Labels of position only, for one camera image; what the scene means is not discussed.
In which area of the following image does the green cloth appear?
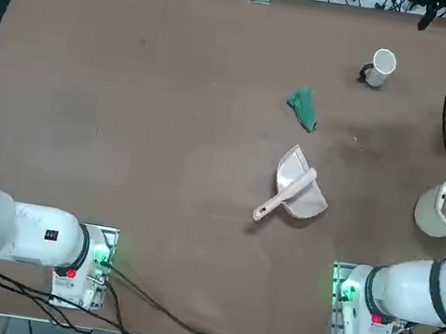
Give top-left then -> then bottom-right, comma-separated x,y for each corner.
282,83 -> 324,135

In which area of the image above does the beige dustpan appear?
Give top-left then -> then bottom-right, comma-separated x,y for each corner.
270,142 -> 338,223

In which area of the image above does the beige hand brush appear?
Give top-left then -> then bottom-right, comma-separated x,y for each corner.
251,160 -> 319,230

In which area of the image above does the brown cable on table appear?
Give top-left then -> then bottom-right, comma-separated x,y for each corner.
97,262 -> 251,334

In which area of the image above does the black left base cable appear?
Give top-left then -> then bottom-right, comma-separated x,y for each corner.
0,263 -> 148,334

